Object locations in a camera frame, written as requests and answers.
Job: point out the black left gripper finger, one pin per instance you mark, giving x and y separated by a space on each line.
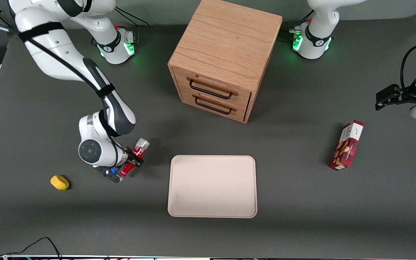
388 104
388 94

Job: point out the wooden drawer cabinet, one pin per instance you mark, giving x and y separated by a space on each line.
226 43

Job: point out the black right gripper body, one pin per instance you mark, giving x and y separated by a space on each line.
130 157

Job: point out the red snack box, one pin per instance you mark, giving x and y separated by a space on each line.
347 148

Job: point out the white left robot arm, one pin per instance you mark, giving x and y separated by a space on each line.
318 32

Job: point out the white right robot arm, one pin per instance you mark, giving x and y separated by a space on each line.
49 54

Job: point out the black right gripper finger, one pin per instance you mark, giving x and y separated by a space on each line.
139 162
128 151

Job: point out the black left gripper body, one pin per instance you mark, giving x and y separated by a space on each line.
404 96

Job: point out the yellow sponge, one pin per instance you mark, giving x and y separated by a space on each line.
59 182

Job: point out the beige plastic tray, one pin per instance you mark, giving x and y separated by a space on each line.
211 187

